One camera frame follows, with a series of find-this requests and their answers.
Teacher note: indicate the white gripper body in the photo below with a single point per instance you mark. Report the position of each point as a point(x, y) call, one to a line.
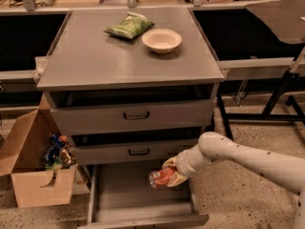
point(183, 164)

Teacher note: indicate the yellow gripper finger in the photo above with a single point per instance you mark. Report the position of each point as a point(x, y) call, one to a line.
point(170, 163)
point(176, 179)

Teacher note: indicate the red coke can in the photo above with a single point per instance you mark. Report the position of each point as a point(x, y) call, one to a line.
point(161, 177)

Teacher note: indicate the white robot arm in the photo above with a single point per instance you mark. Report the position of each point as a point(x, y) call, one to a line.
point(285, 171)

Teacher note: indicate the grey middle drawer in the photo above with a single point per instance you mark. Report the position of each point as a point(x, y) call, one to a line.
point(128, 152)

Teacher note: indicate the grey drawer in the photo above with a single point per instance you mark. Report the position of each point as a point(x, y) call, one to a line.
point(133, 117)
point(123, 198)
point(128, 152)

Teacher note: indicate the grey top drawer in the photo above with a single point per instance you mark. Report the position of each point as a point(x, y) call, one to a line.
point(133, 117)

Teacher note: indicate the grey bottom drawer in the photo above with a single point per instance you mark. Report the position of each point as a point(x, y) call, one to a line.
point(123, 198)

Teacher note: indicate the grey drawer cabinet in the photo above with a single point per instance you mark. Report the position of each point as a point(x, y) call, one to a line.
point(89, 68)

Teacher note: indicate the blue can in box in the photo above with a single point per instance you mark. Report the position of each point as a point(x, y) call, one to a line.
point(52, 154)

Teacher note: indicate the brown snack bag in box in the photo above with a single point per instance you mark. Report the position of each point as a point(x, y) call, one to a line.
point(67, 159)

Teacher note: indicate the white bowl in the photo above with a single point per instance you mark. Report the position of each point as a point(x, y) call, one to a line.
point(161, 40)

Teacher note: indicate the green chip bag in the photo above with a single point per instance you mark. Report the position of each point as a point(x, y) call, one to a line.
point(133, 25)

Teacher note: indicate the cardboard box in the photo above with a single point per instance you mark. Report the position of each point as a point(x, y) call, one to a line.
point(21, 158)

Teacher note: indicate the grey side table top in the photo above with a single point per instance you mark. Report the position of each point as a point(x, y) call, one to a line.
point(283, 17)

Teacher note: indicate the black table frame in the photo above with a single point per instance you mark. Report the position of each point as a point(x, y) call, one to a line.
point(266, 115)

